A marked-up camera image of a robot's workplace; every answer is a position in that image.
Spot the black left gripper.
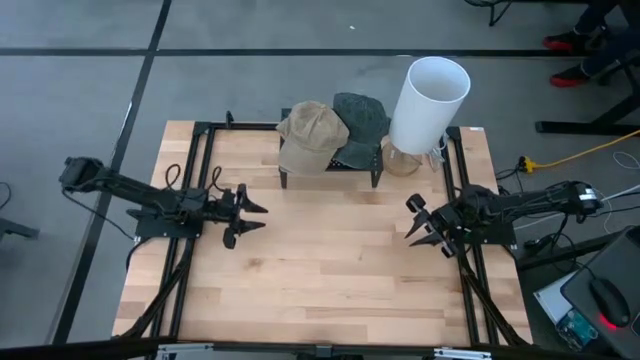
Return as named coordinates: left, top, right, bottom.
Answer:
left=202, top=183, right=269, bottom=250

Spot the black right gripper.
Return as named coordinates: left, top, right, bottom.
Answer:
left=404, top=193, right=469, bottom=259

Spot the tan baseball cap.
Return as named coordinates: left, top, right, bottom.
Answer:
left=275, top=100, right=350, bottom=177

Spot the dark green baseball cap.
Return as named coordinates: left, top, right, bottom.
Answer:
left=332, top=92, right=392, bottom=171

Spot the round wooden lamp base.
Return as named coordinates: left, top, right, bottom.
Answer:
left=382, top=142, right=424, bottom=177

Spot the black perforated metal rack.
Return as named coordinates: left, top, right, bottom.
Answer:
left=278, top=107, right=385, bottom=190

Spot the black floor beam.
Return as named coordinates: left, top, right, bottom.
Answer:
left=517, top=232, right=616, bottom=274

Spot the white cylindrical lamp shade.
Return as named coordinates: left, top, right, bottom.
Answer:
left=388, top=55, right=471, bottom=156

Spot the white paper box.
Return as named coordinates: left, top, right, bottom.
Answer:
left=532, top=284, right=571, bottom=326

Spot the green circuit board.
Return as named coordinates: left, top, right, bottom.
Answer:
left=555, top=308, right=599, bottom=351

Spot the black mouse pad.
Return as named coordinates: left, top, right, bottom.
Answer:
left=559, top=224, right=640, bottom=360

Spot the black computer mouse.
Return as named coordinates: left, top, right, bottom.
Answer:
left=589, top=277, right=631, bottom=329

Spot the person's foot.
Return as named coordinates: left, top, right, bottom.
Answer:
left=549, top=67, right=591, bottom=89
left=542, top=32, right=584, bottom=53

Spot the black front crossbeam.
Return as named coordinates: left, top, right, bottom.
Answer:
left=0, top=335, right=640, bottom=360

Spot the grey chair leg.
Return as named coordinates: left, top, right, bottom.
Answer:
left=0, top=217, right=40, bottom=244

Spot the person's leg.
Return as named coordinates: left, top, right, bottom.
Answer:
left=582, top=29, right=640, bottom=76
left=574, top=0, right=621, bottom=36

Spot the clear lamp cord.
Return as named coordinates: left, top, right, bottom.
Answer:
left=424, top=134, right=449, bottom=174

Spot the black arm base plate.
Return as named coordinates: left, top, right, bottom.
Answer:
left=127, top=198, right=206, bottom=240
left=447, top=209, right=517, bottom=246

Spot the black aluminium table frame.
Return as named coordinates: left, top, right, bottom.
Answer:
left=112, top=110, right=534, bottom=360

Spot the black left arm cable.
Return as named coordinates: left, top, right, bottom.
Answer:
left=163, top=162, right=225, bottom=195

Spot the yellow extension cable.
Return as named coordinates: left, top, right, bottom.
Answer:
left=517, top=128, right=640, bottom=175

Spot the silver metal bracket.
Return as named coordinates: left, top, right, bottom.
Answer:
left=433, top=347, right=492, bottom=360
left=157, top=342, right=221, bottom=360

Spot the black desk leg frame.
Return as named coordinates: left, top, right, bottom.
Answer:
left=535, top=0, right=640, bottom=137

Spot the thick white cable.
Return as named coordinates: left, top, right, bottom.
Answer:
left=514, top=182, right=640, bottom=246

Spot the thin white cable loop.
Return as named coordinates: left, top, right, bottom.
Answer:
left=612, top=149, right=640, bottom=171

